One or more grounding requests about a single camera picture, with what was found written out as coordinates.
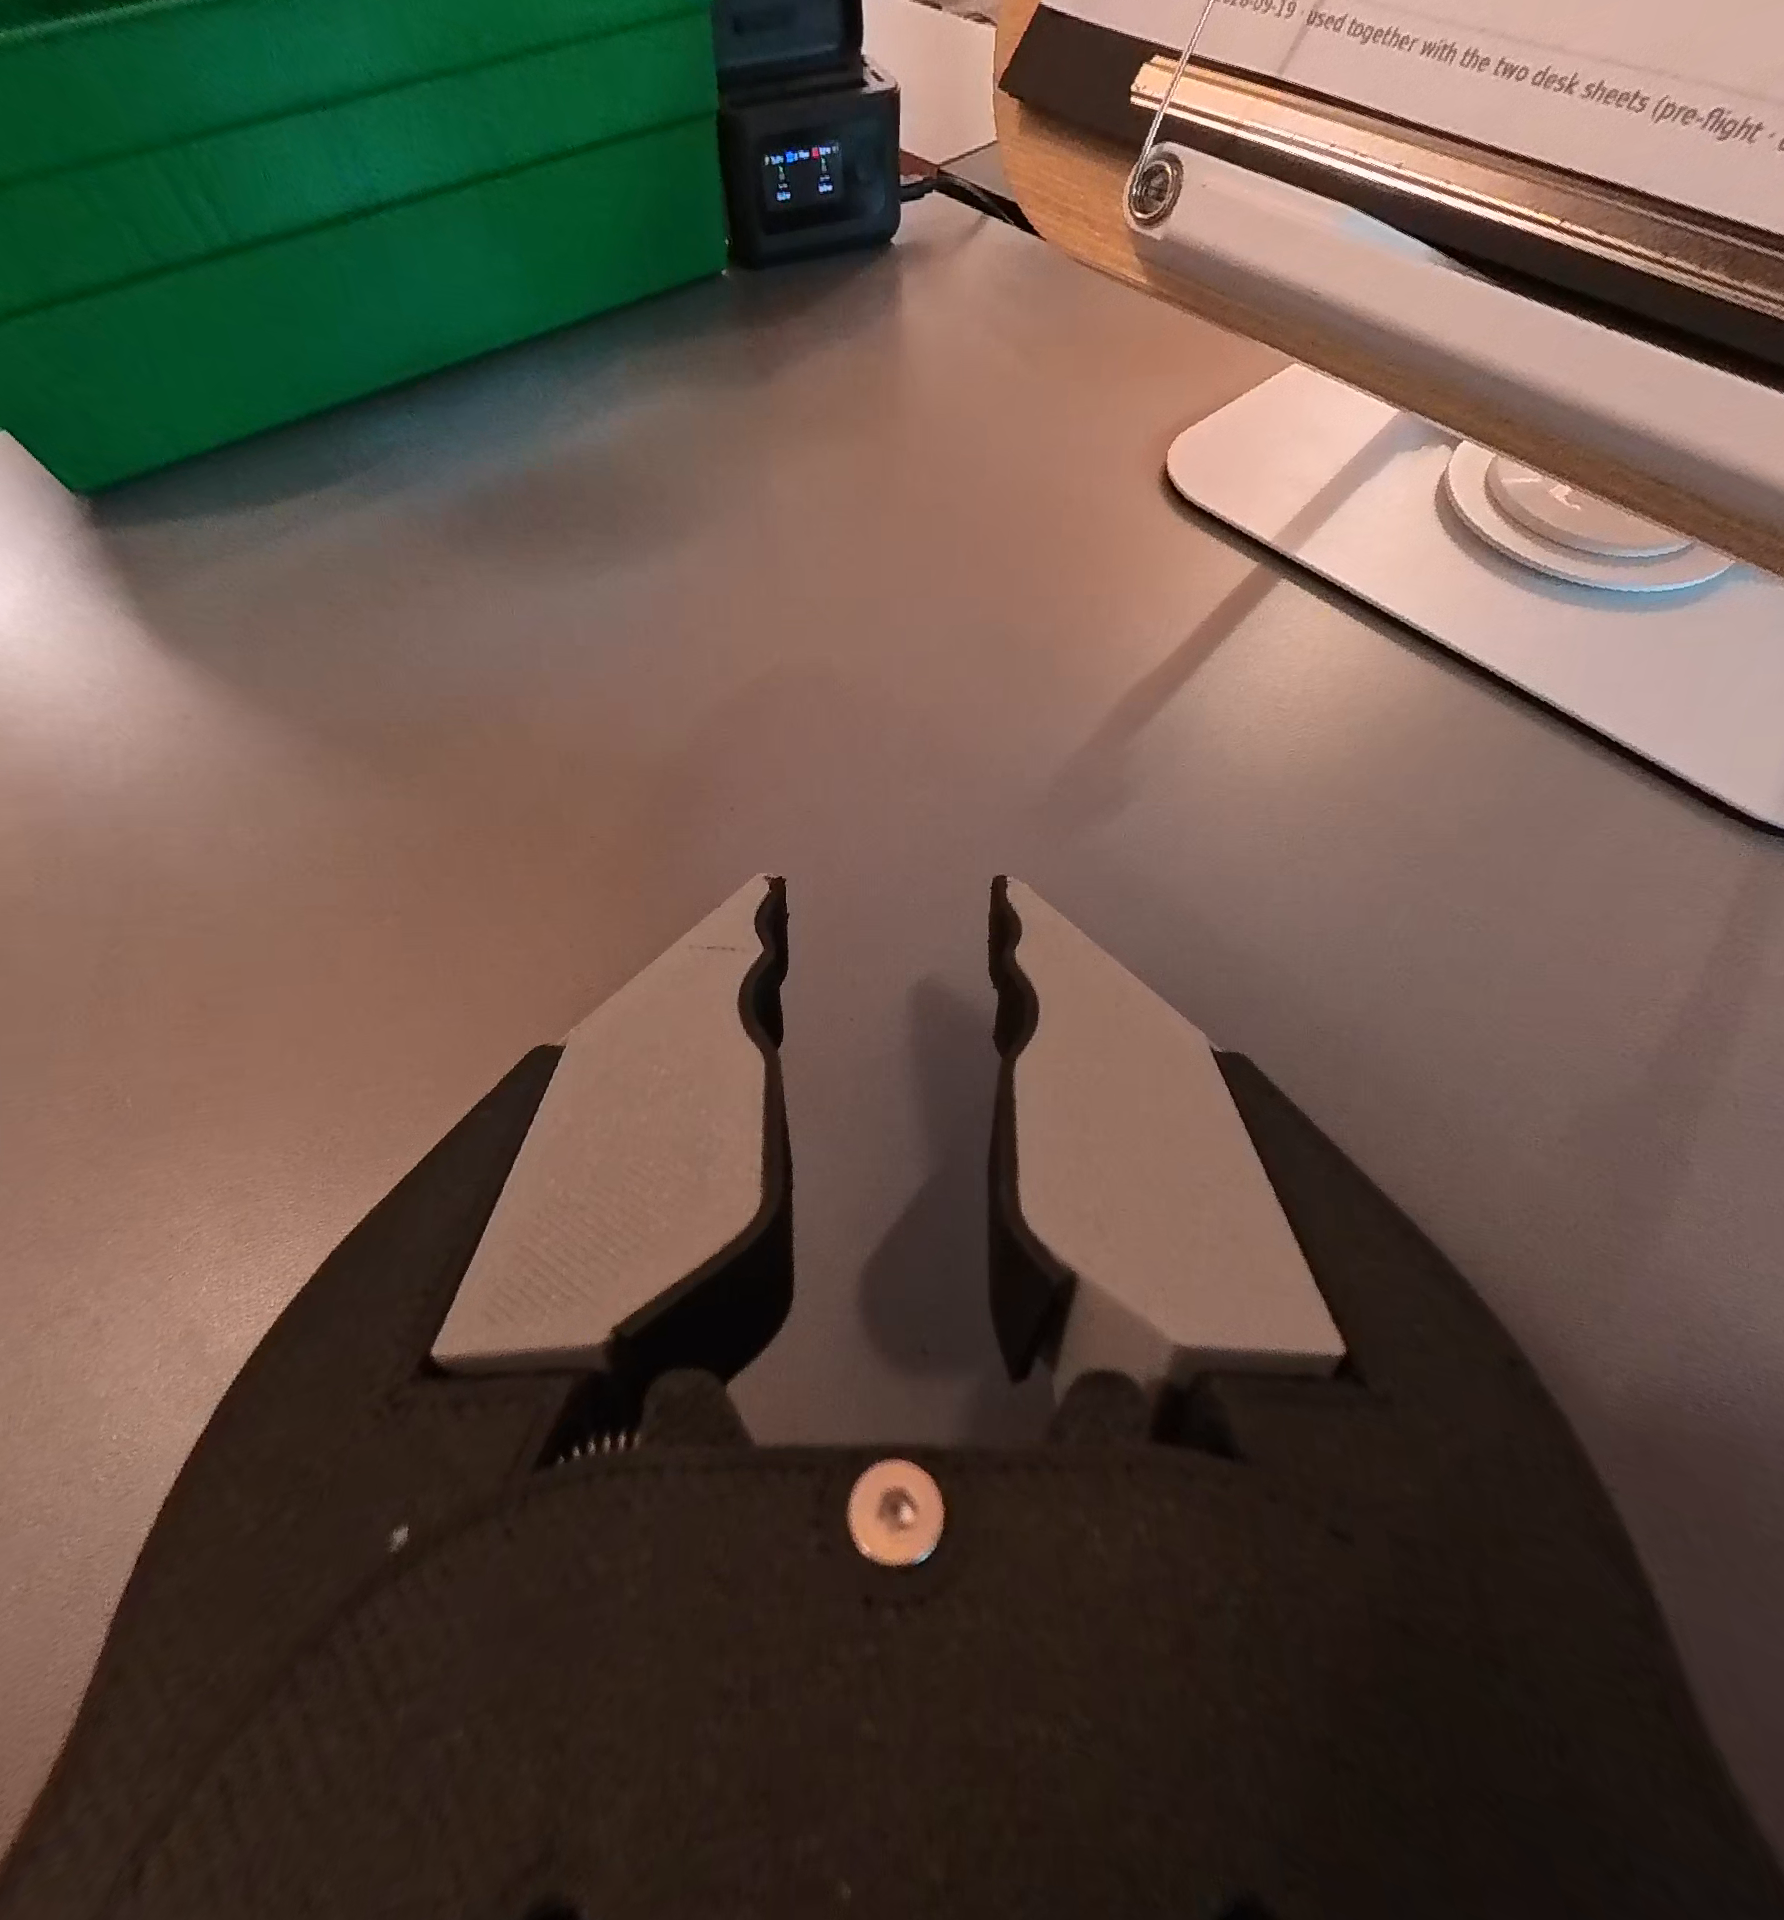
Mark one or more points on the green plastic bin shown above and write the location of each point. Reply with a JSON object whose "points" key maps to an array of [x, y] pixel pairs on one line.
{"points": [[306, 225]]}

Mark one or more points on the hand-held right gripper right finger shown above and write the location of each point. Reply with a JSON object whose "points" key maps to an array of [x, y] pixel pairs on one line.
{"points": [[1162, 1201]]}

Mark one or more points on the black device with small screen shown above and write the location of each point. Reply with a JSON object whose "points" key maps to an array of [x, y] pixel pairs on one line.
{"points": [[817, 179]]}

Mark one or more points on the instruction sheet on wooden stand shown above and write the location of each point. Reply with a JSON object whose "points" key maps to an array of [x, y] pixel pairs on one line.
{"points": [[1071, 165]]}

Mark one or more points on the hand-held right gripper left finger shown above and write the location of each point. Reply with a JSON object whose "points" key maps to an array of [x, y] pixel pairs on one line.
{"points": [[638, 1185]]}

